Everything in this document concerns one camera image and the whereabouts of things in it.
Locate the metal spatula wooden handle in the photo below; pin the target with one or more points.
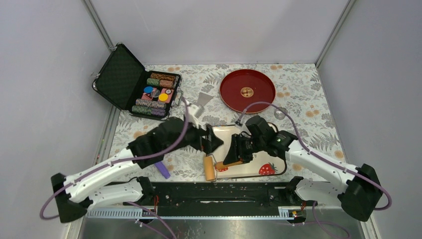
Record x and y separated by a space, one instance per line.
203 99

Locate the purple cylinder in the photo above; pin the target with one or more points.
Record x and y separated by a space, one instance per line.
162 169

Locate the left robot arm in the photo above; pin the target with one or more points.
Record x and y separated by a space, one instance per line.
76 194

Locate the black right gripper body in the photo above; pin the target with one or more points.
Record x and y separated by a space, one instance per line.
252 145

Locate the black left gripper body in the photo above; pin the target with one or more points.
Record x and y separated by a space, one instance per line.
192 135

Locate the red round plate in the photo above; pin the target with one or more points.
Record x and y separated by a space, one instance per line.
240 88

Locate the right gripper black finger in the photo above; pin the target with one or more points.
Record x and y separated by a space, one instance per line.
246 157
233 155

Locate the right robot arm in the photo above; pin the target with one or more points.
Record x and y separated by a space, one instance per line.
356 189

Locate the black poker chip case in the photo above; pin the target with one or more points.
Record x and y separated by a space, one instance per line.
126 84

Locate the white strawberry tray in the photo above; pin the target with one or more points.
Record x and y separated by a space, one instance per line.
262 164

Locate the small glass cup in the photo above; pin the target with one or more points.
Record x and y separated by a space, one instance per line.
280 113

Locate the floral table mat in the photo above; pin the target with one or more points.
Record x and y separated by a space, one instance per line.
298 89

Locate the wooden dough roller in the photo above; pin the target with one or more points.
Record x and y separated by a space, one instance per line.
214 169

